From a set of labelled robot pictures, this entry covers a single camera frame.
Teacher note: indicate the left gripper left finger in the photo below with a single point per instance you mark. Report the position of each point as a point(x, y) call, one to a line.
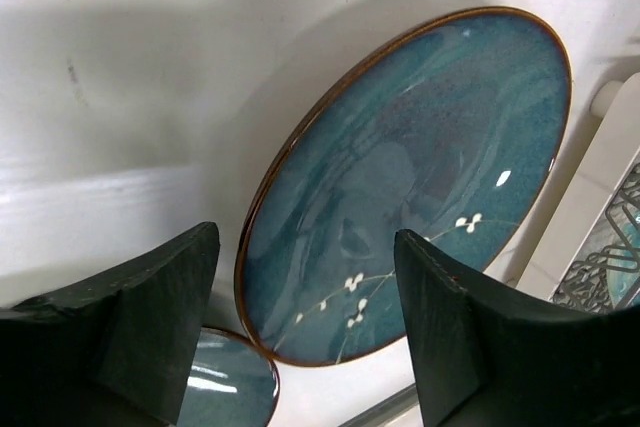
point(114, 349)

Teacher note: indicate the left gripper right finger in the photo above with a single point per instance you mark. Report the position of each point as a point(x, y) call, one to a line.
point(486, 354)

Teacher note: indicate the dark teal plate top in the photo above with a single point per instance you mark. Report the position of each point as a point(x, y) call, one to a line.
point(449, 129)

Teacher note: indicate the dark teal plate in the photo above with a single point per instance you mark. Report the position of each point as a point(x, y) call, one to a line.
point(231, 384)
point(449, 129)

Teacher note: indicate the red teal floral plate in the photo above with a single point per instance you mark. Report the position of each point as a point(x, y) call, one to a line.
point(622, 253)

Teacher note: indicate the white tray under rack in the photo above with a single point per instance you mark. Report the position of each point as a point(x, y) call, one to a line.
point(609, 157)

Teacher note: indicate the dark teal plate left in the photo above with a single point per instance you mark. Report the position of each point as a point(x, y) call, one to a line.
point(231, 384)

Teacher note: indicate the aluminium mounting rail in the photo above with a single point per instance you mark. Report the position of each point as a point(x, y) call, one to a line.
point(387, 410)

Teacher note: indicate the grey wire dish rack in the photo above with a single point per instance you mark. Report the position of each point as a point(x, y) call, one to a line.
point(584, 284)

